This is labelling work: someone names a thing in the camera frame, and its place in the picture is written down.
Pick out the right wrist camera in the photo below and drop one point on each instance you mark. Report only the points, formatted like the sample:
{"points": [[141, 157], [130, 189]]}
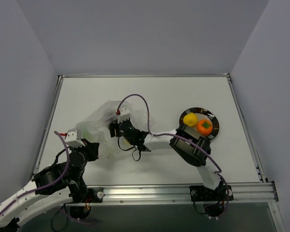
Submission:
{"points": [[123, 114]]}

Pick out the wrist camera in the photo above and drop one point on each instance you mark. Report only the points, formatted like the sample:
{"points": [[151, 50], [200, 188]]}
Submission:
{"points": [[73, 138], [123, 114]]}

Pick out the black rimmed plate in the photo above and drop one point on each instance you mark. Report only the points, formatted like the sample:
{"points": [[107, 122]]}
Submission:
{"points": [[203, 113]]}

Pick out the yellow fake lemon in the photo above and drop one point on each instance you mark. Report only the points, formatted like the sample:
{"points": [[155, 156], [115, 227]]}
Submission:
{"points": [[191, 120]]}

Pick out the aluminium front rail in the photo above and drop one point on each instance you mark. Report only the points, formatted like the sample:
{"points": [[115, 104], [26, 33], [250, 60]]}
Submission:
{"points": [[180, 194]]}

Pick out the orange fake fruit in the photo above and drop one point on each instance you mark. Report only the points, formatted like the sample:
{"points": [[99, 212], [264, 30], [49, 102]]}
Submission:
{"points": [[204, 127]]}

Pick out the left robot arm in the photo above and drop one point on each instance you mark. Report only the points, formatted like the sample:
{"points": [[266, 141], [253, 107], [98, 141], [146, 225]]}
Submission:
{"points": [[57, 184]]}

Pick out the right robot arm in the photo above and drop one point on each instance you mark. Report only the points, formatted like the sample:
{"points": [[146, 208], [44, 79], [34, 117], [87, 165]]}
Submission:
{"points": [[191, 146]]}

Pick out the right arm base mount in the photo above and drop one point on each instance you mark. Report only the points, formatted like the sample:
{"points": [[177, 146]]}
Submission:
{"points": [[211, 203]]}

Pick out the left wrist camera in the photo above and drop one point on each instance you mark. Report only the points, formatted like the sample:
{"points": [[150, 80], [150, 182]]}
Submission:
{"points": [[73, 138]]}

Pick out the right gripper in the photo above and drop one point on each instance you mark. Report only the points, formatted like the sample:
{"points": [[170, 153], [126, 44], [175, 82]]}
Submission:
{"points": [[113, 128]]}

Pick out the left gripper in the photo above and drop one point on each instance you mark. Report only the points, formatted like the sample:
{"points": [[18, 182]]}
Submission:
{"points": [[92, 149]]}

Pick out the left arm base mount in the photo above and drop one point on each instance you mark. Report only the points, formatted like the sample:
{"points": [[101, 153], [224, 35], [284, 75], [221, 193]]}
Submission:
{"points": [[94, 195]]}

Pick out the green fake fruit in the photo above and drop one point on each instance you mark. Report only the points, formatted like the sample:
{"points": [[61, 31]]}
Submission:
{"points": [[87, 134]]}

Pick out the translucent plastic bag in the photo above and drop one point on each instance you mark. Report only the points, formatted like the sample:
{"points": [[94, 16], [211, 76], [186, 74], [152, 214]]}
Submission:
{"points": [[112, 150]]}

